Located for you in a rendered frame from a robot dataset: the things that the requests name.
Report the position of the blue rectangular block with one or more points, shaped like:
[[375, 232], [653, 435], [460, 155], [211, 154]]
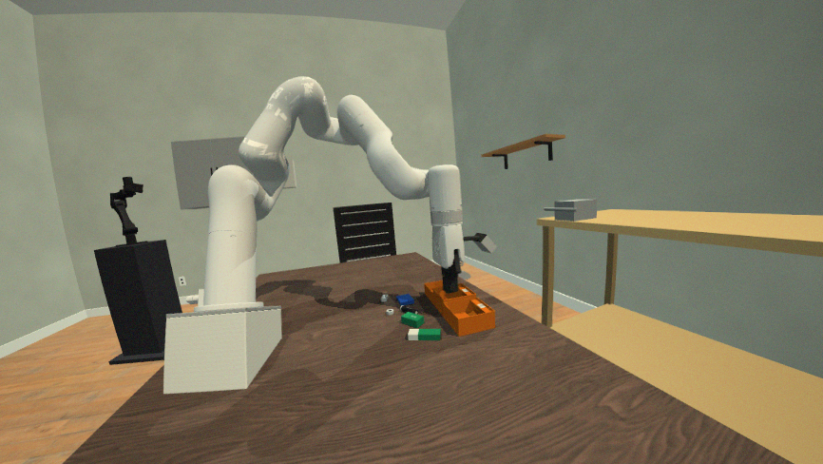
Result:
[[405, 299]]

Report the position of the orange open-top bin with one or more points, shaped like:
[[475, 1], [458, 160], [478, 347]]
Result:
[[468, 317]]

